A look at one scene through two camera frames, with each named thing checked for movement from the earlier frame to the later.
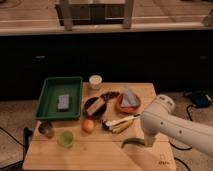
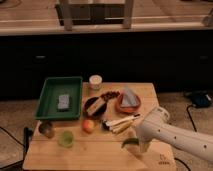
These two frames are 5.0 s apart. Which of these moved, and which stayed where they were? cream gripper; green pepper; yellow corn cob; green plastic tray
Moved: cream gripper
Stayed: yellow corn cob; green plastic tray; green pepper
